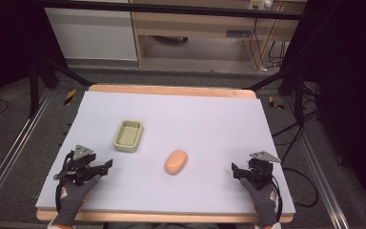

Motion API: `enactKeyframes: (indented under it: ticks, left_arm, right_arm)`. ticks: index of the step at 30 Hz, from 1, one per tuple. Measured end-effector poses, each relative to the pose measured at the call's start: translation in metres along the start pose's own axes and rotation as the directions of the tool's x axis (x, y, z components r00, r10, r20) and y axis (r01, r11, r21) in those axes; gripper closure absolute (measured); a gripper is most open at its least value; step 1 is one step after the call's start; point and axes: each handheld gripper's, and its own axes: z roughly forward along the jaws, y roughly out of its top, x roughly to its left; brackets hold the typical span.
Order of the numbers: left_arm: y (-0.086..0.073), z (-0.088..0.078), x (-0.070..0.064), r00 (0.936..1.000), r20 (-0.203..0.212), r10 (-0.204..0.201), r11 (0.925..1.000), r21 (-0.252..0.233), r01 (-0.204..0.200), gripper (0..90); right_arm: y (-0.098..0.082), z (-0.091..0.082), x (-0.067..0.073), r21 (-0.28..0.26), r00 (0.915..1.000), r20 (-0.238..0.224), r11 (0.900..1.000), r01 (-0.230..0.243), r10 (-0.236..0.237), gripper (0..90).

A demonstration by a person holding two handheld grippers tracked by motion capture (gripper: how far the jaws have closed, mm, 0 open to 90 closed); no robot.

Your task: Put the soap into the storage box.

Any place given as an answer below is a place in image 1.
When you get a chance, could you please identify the person's left hand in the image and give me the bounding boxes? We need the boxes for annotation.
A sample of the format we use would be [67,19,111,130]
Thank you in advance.
[48,174,103,229]

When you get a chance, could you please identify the black horizontal frame bar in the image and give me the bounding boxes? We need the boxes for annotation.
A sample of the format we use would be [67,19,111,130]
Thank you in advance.
[39,0,303,21]

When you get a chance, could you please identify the white board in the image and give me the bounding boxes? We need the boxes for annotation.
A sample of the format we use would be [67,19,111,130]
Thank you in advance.
[34,91,296,215]

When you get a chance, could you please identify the pale green soap dish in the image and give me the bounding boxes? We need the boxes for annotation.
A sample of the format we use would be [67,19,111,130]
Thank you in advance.
[112,118,145,154]

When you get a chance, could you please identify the white cabinet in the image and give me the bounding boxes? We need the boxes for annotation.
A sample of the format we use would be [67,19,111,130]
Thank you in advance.
[44,7,139,62]

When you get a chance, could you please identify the light wooden desk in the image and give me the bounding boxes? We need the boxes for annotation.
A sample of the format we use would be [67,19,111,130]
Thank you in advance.
[129,0,308,71]

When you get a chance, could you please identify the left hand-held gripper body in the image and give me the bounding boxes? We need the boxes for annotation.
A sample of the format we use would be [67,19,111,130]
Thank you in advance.
[63,144,102,187]

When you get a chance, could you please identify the bundle of desk cables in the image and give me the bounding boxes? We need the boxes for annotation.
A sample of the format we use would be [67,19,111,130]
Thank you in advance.
[248,18,288,72]

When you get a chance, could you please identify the metal floor rail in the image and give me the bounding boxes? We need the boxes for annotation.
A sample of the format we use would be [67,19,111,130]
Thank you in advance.
[281,96,353,229]
[0,90,54,221]

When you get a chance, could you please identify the person's right hand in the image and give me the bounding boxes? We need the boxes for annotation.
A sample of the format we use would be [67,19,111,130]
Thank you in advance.
[239,177,282,229]

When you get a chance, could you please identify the orange soap bar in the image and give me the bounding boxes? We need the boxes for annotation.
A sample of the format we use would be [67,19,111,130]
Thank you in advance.
[164,149,189,177]

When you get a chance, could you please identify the wooden table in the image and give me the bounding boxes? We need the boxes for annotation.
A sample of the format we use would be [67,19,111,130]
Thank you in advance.
[35,83,295,224]

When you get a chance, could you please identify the black frame stand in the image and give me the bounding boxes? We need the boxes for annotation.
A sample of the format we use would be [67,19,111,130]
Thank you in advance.
[28,55,94,119]
[241,68,308,124]

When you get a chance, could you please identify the dark curtain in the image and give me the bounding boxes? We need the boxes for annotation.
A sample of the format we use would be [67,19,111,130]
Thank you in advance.
[294,0,366,220]
[0,0,47,114]

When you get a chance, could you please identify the black floor cable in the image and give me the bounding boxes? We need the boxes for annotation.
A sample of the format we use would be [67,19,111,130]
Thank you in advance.
[271,122,320,209]

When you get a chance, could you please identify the white power strip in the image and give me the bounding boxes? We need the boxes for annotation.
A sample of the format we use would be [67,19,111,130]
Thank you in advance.
[248,0,274,10]

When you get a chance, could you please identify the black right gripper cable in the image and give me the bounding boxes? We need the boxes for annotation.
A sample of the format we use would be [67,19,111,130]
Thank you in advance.
[268,173,284,223]

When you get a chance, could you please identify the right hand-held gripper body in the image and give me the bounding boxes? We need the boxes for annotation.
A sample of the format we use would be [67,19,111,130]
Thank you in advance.
[247,150,282,192]

